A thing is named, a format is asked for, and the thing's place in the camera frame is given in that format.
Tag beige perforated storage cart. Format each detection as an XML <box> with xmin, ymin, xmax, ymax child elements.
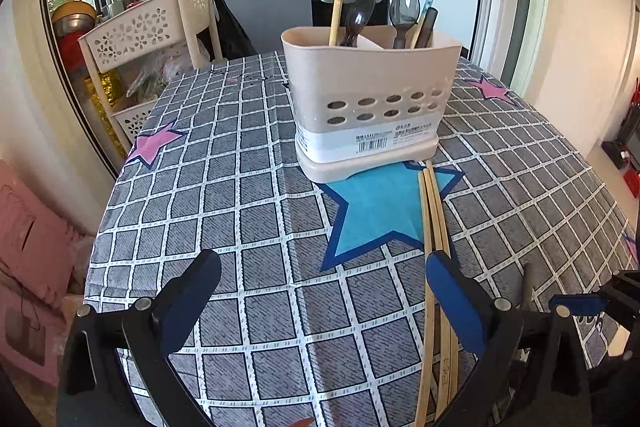
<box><xmin>77</xmin><ymin>0</ymin><xmax>224</xmax><ymax>148</ymax></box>

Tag red container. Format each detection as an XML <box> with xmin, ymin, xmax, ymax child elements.
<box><xmin>56</xmin><ymin>32</ymin><xmax>92</xmax><ymax>74</ymax></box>

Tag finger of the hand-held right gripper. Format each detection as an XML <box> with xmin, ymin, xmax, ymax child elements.
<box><xmin>549</xmin><ymin>292</ymin><xmax>611</xmax><ymax>316</ymax></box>

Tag beige perforated utensil holder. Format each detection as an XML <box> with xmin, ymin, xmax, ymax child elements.
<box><xmin>280</xmin><ymin>25</ymin><xmax>462</xmax><ymax>182</ymax></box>

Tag pink plastic stool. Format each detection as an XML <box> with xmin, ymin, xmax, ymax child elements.
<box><xmin>0</xmin><ymin>287</ymin><xmax>68</xmax><ymax>388</ymax></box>

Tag plastic bags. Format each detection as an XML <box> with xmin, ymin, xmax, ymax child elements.
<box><xmin>126</xmin><ymin>46</ymin><xmax>212</xmax><ymax>98</ymax></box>

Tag pink folding stool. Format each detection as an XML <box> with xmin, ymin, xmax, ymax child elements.
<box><xmin>0</xmin><ymin>159</ymin><xmax>96</xmax><ymax>308</ymax></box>

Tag dark cloth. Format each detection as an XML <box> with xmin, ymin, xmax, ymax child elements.
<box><xmin>210</xmin><ymin>0</ymin><xmax>259</xmax><ymax>60</ymax></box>

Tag yellow metal pot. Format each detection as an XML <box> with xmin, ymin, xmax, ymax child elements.
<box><xmin>52</xmin><ymin>0</ymin><xmax>99</xmax><ymax>34</ymax></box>

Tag gold patterned bottle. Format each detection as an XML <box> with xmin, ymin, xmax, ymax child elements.
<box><xmin>84</xmin><ymin>67</ymin><xmax>127</xmax><ymax>158</ymax></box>

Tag black low stand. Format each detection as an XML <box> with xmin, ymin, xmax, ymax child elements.
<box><xmin>602</xmin><ymin>107</ymin><xmax>640</xmax><ymax>171</ymax></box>

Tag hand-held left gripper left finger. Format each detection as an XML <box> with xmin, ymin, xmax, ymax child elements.
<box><xmin>57</xmin><ymin>249</ymin><xmax>222</xmax><ymax>427</ymax></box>

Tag black utensil handle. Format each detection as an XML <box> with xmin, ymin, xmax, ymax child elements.
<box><xmin>414</xmin><ymin>7</ymin><xmax>440</xmax><ymax>49</ymax></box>

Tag grey checked star tablecloth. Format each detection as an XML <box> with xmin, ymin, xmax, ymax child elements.
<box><xmin>82</xmin><ymin>52</ymin><xmax>640</xmax><ymax>427</ymax></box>

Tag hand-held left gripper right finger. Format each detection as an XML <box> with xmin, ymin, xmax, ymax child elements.
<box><xmin>425</xmin><ymin>251</ymin><xmax>593</xmax><ymax>427</ymax></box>

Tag black built-in oven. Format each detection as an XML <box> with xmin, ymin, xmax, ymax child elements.
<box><xmin>310</xmin><ymin>0</ymin><xmax>401</xmax><ymax>28</ymax></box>

